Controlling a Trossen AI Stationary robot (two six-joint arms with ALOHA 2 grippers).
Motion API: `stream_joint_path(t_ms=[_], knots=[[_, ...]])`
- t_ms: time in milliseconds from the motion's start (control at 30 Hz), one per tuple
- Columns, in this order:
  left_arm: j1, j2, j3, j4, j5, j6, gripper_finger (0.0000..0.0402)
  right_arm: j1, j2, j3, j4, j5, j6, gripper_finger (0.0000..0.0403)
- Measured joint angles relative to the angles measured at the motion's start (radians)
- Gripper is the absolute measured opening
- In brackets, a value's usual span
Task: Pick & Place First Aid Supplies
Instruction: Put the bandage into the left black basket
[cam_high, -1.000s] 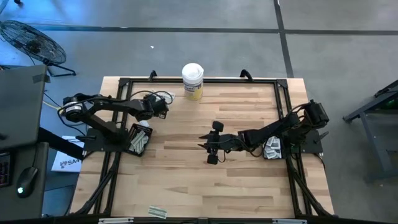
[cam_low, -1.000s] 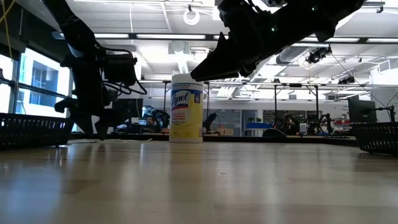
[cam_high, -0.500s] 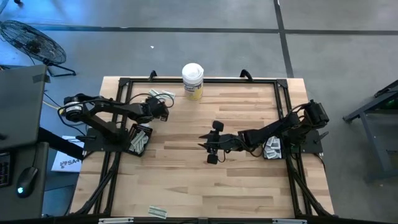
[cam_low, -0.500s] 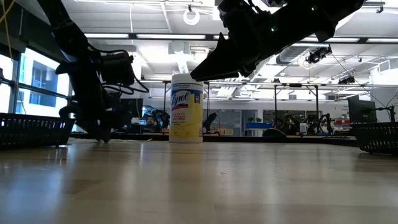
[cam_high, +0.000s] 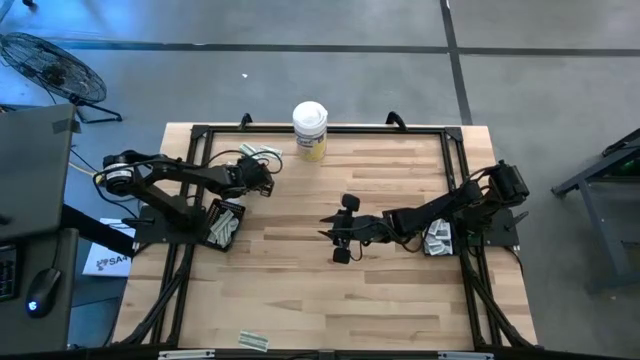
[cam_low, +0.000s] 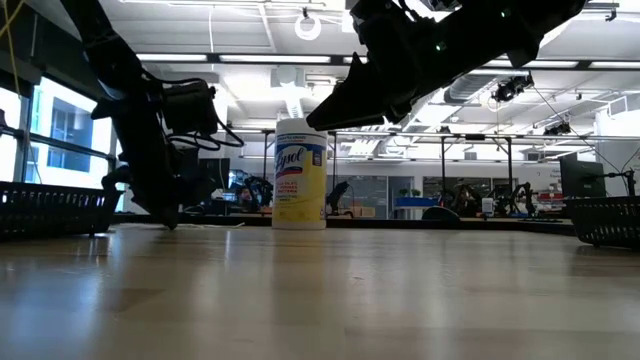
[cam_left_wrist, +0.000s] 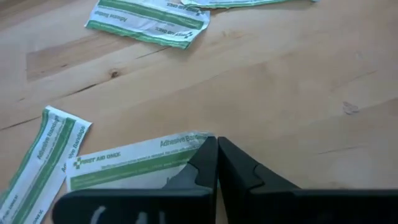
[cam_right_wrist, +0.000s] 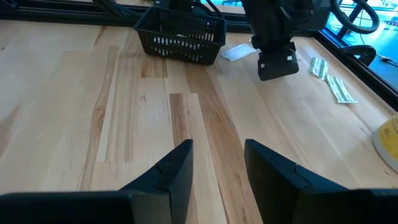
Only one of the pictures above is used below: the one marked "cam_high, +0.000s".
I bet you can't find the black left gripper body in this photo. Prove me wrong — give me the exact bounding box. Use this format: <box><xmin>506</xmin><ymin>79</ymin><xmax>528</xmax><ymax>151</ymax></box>
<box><xmin>227</xmin><ymin>157</ymin><xmax>275</xmax><ymax>199</ymax></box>

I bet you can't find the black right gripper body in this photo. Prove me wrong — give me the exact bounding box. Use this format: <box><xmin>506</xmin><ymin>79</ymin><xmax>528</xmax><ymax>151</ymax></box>
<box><xmin>332</xmin><ymin>193</ymin><xmax>399</xmax><ymax>265</ymax></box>

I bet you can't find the black perforated plastic tray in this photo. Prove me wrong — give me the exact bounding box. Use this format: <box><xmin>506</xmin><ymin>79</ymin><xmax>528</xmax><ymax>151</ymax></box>
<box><xmin>422</xmin><ymin>217</ymin><xmax>456</xmax><ymax>257</ymax></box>
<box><xmin>201</xmin><ymin>197</ymin><xmax>248</xmax><ymax>253</ymax></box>

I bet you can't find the white lid yellow wipes canister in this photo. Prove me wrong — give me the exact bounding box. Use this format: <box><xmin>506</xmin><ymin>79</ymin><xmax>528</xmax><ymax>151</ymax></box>
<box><xmin>292</xmin><ymin>100</ymin><xmax>329</xmax><ymax>163</ymax></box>

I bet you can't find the white edge strip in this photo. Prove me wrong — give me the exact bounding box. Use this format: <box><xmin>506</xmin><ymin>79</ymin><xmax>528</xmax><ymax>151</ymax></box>
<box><xmin>437</xmin><ymin>351</ymin><xmax>495</xmax><ymax>360</ymax></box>
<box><xmin>157</xmin><ymin>349</ymin><xmax>216</xmax><ymax>360</ymax></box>

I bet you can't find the black desk support bar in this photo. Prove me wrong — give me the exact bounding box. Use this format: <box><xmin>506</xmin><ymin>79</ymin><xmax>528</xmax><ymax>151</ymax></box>
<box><xmin>60</xmin><ymin>203</ymin><xmax>137</xmax><ymax>259</ymax></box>

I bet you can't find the white printed paper sheet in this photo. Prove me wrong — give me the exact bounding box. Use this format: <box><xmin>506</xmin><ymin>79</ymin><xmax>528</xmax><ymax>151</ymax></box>
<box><xmin>82</xmin><ymin>215</ymin><xmax>137</xmax><ymax>279</ymax></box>

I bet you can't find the grey tape piece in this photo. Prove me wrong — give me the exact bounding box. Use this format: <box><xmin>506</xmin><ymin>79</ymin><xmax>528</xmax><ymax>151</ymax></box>
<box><xmin>52</xmin><ymin>118</ymin><xmax>82</xmax><ymax>135</ymax></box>

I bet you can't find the dark grey computer monitor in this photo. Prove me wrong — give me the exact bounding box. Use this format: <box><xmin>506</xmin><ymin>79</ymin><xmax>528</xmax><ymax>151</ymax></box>
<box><xmin>0</xmin><ymin>103</ymin><xmax>77</xmax><ymax>242</ymax></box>

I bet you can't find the black floor fan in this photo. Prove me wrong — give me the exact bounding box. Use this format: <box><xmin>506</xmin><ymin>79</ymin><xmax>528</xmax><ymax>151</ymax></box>
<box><xmin>0</xmin><ymin>32</ymin><xmax>124</xmax><ymax>125</ymax></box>

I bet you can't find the black computer mouse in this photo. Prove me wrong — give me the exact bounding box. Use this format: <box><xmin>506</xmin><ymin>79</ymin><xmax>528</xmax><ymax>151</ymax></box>
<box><xmin>24</xmin><ymin>267</ymin><xmax>64</xmax><ymax>320</ymax></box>

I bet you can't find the dark grey desk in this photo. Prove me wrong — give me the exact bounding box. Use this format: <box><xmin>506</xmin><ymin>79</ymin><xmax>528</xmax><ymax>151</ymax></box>
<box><xmin>0</xmin><ymin>228</ymin><xmax>80</xmax><ymax>355</ymax></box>

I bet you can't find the black metal cart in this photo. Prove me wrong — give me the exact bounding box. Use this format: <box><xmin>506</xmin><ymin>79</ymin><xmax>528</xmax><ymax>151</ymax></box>
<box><xmin>551</xmin><ymin>127</ymin><xmax>640</xmax><ymax>294</ymax></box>

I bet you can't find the black keyboard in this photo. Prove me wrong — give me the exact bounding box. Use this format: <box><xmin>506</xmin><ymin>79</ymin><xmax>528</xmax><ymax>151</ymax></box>
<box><xmin>0</xmin><ymin>244</ymin><xmax>20</xmax><ymax>303</ymax></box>

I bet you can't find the black metal table frame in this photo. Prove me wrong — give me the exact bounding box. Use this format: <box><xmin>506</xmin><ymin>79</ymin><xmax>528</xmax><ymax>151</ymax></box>
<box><xmin>113</xmin><ymin>123</ymin><xmax>537</xmax><ymax>351</ymax></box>

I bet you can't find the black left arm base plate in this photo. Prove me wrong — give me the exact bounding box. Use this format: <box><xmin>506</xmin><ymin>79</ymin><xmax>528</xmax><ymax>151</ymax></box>
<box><xmin>121</xmin><ymin>215</ymin><xmax>209</xmax><ymax>246</ymax></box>

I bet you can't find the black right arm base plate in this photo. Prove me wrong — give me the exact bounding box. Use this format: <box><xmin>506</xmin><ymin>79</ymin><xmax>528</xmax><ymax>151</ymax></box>
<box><xmin>487</xmin><ymin>207</ymin><xmax>530</xmax><ymax>249</ymax></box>

